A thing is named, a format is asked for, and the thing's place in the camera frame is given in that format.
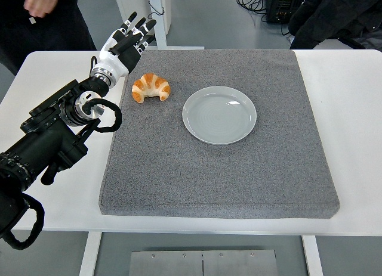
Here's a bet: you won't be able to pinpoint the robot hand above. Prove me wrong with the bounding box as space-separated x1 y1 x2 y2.
94 11 158 80

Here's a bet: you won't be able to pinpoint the orange croissant bread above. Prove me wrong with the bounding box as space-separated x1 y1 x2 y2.
131 73 171 104

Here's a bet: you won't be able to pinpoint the pale grey round plate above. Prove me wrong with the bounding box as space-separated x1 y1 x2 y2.
181 85 257 145

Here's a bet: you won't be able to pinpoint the grey metal plate with screws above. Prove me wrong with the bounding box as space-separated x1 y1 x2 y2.
128 249 280 276

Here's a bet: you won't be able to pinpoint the person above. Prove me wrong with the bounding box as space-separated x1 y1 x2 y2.
0 0 97 77

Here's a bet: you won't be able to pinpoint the white cabinet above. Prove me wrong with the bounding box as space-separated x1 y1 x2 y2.
112 0 172 35

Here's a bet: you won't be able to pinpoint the person's hand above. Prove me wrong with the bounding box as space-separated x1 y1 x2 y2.
23 0 59 19

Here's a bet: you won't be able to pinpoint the grey felt mat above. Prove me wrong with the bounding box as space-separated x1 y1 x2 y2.
98 48 341 219

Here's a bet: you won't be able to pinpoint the black electronics box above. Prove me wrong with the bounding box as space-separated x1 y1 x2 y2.
264 0 308 24

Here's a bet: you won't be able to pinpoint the white table leg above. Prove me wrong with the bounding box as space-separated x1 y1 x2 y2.
79 231 103 276
301 235 325 276

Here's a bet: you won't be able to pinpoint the white seat surface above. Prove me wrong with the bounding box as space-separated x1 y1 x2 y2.
310 38 363 50

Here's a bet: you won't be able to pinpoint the black jacket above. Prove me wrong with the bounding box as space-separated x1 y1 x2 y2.
288 0 382 53

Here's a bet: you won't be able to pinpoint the thin black cable on post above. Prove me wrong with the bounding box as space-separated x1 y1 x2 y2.
147 6 165 19

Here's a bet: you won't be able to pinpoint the black floor cables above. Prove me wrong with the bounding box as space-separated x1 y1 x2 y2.
236 0 269 23

